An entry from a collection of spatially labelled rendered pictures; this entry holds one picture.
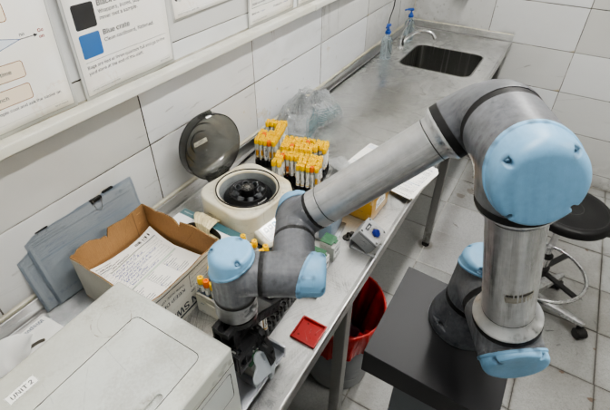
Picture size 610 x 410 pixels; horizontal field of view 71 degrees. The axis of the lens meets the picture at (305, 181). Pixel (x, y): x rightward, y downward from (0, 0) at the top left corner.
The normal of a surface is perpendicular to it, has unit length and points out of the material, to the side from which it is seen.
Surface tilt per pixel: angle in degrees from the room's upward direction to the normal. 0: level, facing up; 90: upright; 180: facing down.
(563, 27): 90
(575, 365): 0
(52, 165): 90
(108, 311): 0
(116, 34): 95
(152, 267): 2
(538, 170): 85
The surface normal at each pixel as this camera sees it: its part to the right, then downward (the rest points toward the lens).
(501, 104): -0.48, -0.70
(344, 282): 0.00, -0.80
